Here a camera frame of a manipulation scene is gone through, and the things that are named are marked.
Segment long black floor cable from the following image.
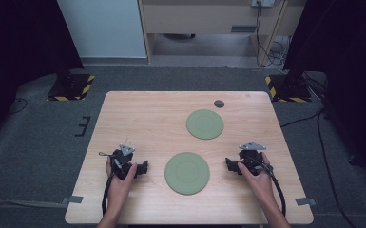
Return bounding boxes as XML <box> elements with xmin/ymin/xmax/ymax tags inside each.
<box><xmin>316</xmin><ymin>110</ymin><xmax>351</xmax><ymax>228</ymax></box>

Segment black curtain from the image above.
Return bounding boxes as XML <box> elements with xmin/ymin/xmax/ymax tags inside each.
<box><xmin>0</xmin><ymin>0</ymin><xmax>85</xmax><ymax>150</ymax></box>
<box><xmin>282</xmin><ymin>0</ymin><xmax>366</xmax><ymax>183</ymax></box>

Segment person's left hand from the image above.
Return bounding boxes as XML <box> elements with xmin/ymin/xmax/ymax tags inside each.
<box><xmin>105</xmin><ymin>156</ymin><xmax>139</xmax><ymax>207</ymax></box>

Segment light wooden desk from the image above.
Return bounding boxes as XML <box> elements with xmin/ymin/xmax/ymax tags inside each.
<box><xmin>138</xmin><ymin>0</ymin><xmax>307</xmax><ymax>67</ymax></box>

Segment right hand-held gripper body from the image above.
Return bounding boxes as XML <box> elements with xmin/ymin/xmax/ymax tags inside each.
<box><xmin>238</xmin><ymin>141</ymin><xmax>267</xmax><ymax>176</ymax></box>

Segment grey power strip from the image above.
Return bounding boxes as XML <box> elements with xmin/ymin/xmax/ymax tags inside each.
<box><xmin>250</xmin><ymin>0</ymin><xmax>277</xmax><ymax>9</ymax></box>

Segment person's right hand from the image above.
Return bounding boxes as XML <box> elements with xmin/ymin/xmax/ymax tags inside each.
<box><xmin>237</xmin><ymin>152</ymin><xmax>276</xmax><ymax>205</ymax></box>

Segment white cable bundle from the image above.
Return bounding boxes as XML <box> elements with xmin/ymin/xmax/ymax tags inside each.
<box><xmin>269</xmin><ymin>35</ymin><xmax>291</xmax><ymax>66</ymax></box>

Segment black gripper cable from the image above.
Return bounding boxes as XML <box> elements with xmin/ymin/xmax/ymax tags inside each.
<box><xmin>246</xmin><ymin>155</ymin><xmax>287</xmax><ymax>218</ymax></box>
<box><xmin>98</xmin><ymin>151</ymin><xmax>117</xmax><ymax>217</ymax></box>

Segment black hanging power cable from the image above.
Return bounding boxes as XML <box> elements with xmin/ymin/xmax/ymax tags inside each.
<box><xmin>255</xmin><ymin>2</ymin><xmax>287</xmax><ymax>68</ymax></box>

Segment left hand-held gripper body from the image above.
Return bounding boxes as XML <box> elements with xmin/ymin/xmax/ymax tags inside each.
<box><xmin>110</xmin><ymin>143</ymin><xmax>137</xmax><ymax>181</ymax></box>

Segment thin black floor cable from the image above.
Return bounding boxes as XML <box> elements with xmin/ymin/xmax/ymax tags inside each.
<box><xmin>7</xmin><ymin>97</ymin><xmax>29</xmax><ymax>116</ymax></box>

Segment green round plate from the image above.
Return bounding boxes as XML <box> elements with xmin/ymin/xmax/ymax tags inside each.
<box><xmin>164</xmin><ymin>151</ymin><xmax>211</xmax><ymax>197</ymax></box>
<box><xmin>185</xmin><ymin>108</ymin><xmax>225</xmax><ymax>141</ymax></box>

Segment grey table corner tab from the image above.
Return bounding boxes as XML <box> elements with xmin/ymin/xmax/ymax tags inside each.
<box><xmin>295</xmin><ymin>197</ymin><xmax>318</xmax><ymax>207</ymax></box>
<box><xmin>60</xmin><ymin>195</ymin><xmax>85</xmax><ymax>205</ymax></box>

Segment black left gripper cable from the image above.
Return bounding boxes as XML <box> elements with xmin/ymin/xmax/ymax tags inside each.
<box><xmin>98</xmin><ymin>151</ymin><xmax>117</xmax><ymax>217</ymax></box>

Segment black hazard-striped stand base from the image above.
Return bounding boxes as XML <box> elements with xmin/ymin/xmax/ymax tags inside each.
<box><xmin>263</xmin><ymin>73</ymin><xmax>313</xmax><ymax>104</ymax></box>
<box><xmin>46</xmin><ymin>72</ymin><xmax>96</xmax><ymax>103</ymax></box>

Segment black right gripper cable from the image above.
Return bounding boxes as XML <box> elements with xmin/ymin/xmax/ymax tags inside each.
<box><xmin>246</xmin><ymin>155</ymin><xmax>287</xmax><ymax>218</ymax></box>

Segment white partition panel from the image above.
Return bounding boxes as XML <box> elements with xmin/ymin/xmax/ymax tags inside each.
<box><xmin>56</xmin><ymin>0</ymin><xmax>148</xmax><ymax>59</ymax></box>

